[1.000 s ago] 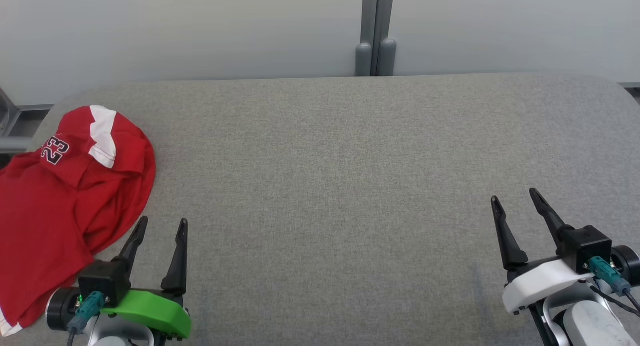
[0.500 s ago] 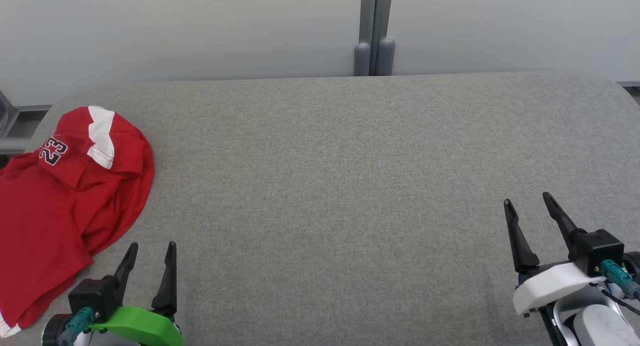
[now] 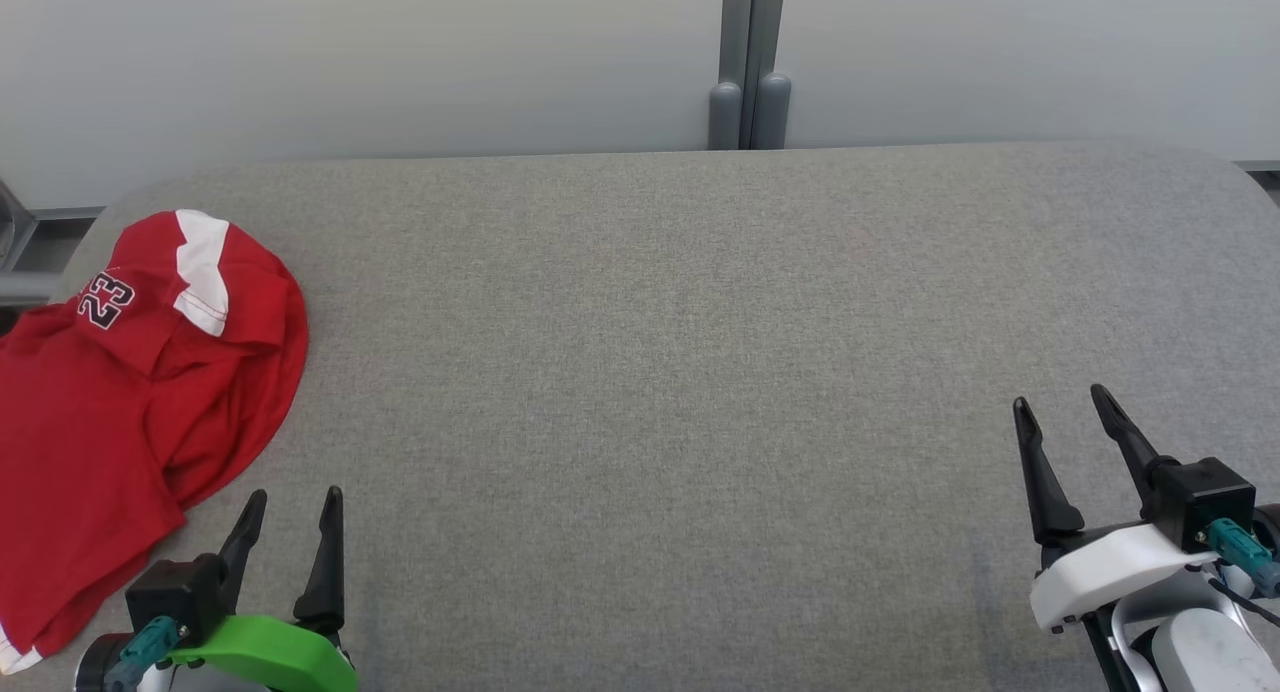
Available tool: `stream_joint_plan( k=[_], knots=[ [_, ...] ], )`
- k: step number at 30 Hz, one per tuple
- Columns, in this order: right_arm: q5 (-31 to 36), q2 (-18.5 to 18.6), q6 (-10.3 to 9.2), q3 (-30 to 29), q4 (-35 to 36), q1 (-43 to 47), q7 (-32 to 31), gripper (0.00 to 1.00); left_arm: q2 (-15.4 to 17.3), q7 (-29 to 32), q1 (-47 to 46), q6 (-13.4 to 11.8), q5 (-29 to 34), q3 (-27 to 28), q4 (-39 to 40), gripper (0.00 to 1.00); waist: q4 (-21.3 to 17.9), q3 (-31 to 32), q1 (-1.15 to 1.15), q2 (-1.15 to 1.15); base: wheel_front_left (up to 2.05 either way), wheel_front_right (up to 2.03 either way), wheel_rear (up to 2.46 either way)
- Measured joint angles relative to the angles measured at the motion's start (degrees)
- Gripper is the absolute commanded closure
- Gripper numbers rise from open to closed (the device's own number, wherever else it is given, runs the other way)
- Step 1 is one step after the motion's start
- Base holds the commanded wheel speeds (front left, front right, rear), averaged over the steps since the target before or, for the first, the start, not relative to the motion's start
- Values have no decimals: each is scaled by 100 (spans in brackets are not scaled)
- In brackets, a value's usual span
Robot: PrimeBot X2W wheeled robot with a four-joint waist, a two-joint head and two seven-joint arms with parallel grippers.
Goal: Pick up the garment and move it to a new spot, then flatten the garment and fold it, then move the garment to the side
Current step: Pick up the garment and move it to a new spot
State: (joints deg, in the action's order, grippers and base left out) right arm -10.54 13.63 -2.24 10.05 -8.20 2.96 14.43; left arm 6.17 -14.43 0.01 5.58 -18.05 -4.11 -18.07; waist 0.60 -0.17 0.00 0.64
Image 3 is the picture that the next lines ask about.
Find red T-shirt striped cuffs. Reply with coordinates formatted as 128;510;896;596
0;302;191;675

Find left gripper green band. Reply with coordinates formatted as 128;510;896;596
165;485;359;692

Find grey partition post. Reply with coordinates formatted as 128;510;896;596
752;0;793;151
708;0;753;151

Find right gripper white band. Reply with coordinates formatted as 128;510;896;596
1013;384;1223;633

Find grey bracket with cardboard box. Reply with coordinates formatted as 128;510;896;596
1235;160;1280;208

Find red white basketball shorts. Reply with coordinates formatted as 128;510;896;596
75;210;309;513

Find grey metal frame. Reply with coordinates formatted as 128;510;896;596
0;177;106;308

